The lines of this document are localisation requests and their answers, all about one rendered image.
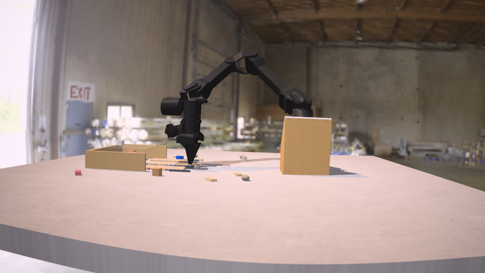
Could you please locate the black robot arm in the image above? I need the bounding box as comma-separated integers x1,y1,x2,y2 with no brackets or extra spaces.
161,50,314,138

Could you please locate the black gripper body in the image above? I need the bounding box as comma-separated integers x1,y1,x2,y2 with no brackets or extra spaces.
176,116,204,144

